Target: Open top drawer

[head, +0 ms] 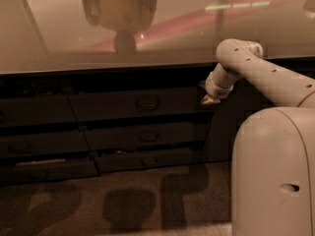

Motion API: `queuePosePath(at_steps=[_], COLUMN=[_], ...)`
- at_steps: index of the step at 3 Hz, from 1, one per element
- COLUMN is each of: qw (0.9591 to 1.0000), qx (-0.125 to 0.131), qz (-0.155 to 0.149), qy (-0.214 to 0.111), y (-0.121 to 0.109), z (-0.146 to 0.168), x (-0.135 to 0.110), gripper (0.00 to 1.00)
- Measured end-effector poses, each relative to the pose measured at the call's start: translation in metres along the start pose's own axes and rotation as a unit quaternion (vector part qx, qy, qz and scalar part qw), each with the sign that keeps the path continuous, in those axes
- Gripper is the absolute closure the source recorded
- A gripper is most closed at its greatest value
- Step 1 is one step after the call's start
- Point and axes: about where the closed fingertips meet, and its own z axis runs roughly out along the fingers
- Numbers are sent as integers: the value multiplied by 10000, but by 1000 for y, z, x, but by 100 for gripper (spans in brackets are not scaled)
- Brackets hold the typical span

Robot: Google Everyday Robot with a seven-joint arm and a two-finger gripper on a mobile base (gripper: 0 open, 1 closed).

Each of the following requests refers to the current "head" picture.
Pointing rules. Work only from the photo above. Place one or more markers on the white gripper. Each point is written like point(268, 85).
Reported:
point(215, 88)

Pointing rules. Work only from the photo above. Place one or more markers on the dark grey drawer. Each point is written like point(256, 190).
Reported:
point(55, 169)
point(147, 159)
point(45, 143)
point(146, 135)
point(135, 103)
point(36, 110)

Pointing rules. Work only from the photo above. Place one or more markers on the dark counter cabinet frame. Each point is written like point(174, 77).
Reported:
point(76, 82)

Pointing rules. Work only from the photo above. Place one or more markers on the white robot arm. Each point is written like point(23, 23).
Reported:
point(273, 160)

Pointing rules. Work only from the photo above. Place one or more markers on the dark grey cabinet door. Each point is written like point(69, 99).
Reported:
point(223, 131)

